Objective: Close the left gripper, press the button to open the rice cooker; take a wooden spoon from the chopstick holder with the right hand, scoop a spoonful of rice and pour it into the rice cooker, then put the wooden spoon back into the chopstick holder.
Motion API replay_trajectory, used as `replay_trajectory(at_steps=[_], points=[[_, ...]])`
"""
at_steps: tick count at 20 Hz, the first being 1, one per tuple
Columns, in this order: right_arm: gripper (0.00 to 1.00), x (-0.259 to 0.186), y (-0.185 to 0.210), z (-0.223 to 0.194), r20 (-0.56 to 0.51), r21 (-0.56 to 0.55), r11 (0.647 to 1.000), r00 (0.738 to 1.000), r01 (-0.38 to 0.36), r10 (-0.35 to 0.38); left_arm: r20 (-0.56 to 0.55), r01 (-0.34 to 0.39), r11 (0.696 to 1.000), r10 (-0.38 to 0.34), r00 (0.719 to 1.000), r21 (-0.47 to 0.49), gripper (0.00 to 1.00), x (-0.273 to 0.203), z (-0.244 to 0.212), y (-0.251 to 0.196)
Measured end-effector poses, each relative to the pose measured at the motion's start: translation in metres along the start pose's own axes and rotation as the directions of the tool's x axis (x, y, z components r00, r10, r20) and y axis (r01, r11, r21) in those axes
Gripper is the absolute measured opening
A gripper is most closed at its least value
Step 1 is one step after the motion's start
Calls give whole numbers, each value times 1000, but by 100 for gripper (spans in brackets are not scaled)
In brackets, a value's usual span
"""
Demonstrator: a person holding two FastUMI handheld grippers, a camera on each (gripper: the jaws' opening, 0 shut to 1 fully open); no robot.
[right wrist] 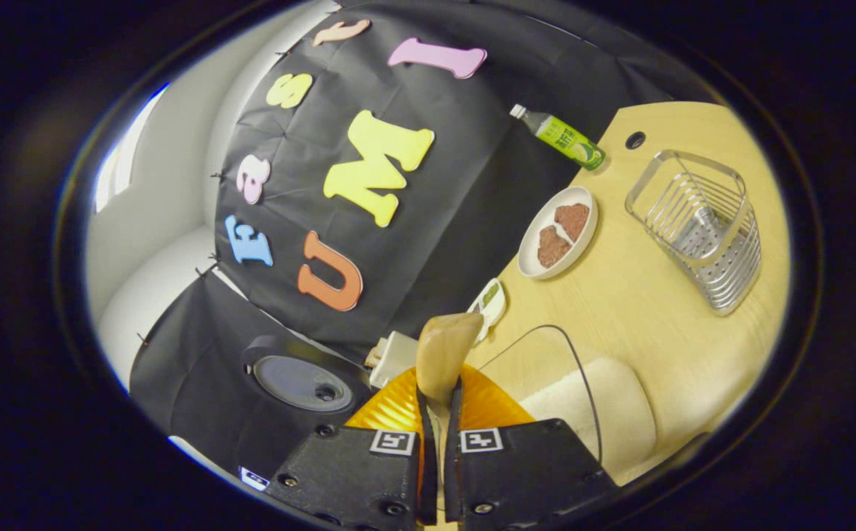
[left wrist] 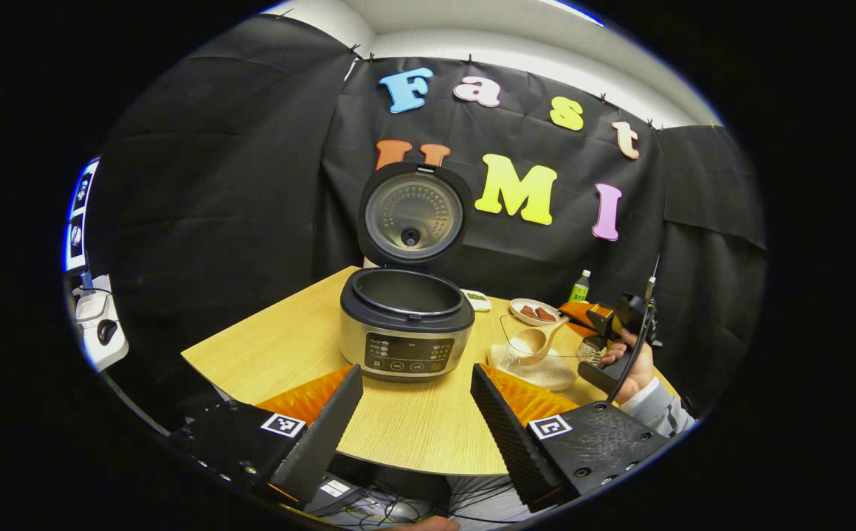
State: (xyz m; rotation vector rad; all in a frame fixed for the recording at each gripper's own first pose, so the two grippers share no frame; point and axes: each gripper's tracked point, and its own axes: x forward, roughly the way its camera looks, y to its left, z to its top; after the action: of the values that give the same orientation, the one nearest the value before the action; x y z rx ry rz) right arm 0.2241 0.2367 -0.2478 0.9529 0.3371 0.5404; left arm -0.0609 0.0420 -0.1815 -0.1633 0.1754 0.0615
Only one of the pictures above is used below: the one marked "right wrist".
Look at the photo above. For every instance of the white divided bean dish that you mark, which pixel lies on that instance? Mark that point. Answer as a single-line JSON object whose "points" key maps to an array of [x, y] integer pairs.
{"points": [[491, 302]]}

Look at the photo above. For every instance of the brown meat piece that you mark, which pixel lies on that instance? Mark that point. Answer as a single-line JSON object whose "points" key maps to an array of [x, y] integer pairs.
{"points": [[552, 247], [573, 220]]}

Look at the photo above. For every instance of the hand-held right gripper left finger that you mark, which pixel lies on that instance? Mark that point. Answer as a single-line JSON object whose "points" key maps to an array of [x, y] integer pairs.
{"points": [[428, 472]]}

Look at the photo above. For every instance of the white oval plate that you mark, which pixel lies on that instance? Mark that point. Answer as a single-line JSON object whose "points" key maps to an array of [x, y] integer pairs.
{"points": [[535, 273]]}

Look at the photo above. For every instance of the black rice cooker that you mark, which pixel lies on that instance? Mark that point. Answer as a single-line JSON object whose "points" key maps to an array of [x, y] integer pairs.
{"points": [[302, 383]]}

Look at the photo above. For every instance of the clear box of white rice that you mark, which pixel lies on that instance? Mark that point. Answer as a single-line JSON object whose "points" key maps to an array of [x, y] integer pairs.
{"points": [[609, 413]]}

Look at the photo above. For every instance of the green drink bottle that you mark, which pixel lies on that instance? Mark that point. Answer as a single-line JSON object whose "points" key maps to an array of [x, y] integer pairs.
{"points": [[564, 139]]}

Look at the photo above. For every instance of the wooden spoon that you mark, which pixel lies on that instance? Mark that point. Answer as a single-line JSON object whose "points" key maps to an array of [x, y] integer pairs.
{"points": [[446, 354]]}

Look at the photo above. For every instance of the white toaster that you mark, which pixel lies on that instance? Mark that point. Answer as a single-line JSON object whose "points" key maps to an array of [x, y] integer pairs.
{"points": [[398, 358]]}

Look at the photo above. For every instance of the black backdrop cloth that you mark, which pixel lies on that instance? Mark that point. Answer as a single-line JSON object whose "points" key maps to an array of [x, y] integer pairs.
{"points": [[435, 221]]}

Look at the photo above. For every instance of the toast slice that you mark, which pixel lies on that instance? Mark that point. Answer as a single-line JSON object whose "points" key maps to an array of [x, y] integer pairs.
{"points": [[374, 355]]}

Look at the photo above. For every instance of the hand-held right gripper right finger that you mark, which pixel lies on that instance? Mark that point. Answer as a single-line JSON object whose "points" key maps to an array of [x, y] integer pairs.
{"points": [[451, 472]]}

